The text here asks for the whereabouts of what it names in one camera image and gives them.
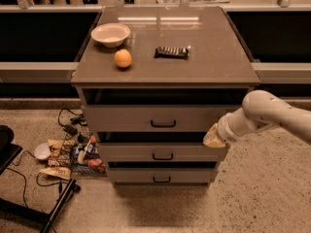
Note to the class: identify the small white bowl on floor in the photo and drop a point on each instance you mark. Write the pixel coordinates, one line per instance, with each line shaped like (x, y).
(42, 152)

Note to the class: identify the grey top drawer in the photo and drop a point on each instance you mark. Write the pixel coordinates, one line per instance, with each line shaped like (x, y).
(132, 109)

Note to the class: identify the grey drawer cabinet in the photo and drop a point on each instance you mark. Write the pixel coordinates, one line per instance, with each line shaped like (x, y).
(188, 69)

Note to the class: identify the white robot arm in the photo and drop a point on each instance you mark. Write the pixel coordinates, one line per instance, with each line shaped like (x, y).
(260, 110)

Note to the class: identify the grey middle drawer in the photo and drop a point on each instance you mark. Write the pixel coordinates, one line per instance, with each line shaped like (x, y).
(158, 147)

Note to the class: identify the padded gripper body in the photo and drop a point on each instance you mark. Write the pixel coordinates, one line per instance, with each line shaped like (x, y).
(223, 130)

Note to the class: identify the chip snack bag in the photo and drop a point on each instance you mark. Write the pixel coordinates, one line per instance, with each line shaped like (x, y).
(61, 159)

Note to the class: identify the grey bottom drawer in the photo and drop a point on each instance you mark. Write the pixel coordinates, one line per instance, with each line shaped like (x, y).
(162, 172)

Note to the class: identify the dark chocolate bar wrapper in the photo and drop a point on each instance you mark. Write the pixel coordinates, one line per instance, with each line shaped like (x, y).
(171, 52)

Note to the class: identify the black top drawer handle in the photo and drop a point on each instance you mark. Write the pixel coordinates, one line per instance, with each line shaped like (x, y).
(169, 124)

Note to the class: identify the orange fruit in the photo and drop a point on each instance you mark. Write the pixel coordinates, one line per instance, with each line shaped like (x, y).
(123, 58)

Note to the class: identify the grey drawer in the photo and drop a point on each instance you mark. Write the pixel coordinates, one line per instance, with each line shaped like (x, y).
(132, 109)
(162, 172)
(158, 147)

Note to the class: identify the colourful snack packets pile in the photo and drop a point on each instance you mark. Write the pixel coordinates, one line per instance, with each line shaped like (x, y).
(86, 157)

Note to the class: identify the white bowl on cabinet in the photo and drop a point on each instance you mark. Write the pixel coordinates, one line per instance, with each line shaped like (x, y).
(110, 35)

